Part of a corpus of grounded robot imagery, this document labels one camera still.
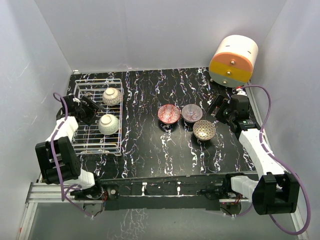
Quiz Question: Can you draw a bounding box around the pink spoked patterned bowl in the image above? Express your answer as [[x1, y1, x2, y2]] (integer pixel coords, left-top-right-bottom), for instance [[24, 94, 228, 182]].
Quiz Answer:
[[102, 87, 121, 106]]

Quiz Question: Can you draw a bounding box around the green patterned bowl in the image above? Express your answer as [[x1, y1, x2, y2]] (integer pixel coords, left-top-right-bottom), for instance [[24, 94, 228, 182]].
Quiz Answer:
[[98, 114, 120, 136]]

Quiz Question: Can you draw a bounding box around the red patterned bowl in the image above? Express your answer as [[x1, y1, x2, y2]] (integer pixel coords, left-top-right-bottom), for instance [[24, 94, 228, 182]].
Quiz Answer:
[[157, 104, 181, 125]]

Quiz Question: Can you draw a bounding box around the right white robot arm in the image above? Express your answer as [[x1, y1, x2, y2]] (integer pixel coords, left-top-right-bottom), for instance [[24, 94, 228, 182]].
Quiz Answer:
[[207, 94, 300, 215]]

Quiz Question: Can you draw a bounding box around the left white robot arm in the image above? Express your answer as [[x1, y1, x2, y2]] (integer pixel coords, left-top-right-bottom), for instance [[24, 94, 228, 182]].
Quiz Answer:
[[35, 94, 104, 200]]

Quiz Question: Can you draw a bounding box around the purple striped bowl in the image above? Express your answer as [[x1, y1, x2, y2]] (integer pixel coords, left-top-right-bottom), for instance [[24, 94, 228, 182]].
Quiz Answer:
[[181, 104, 203, 123]]

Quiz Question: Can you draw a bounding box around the brown lattice patterned bowl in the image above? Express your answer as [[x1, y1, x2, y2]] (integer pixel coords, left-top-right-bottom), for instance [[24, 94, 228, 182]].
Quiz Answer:
[[192, 120, 216, 141]]

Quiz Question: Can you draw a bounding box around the orange yellow cylindrical drawer unit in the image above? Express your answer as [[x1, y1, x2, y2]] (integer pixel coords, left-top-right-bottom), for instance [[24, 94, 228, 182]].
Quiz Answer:
[[208, 35, 259, 88]]

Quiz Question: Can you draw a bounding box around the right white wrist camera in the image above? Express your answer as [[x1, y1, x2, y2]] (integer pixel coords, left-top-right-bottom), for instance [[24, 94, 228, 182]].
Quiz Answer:
[[235, 86, 248, 97]]

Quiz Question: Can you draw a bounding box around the white wire dish rack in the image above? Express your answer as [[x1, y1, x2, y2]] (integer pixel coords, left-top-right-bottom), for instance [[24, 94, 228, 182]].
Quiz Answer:
[[72, 78, 124, 156]]

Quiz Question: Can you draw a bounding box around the black front base frame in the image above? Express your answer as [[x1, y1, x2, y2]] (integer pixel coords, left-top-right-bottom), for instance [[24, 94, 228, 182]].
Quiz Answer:
[[71, 174, 248, 211]]

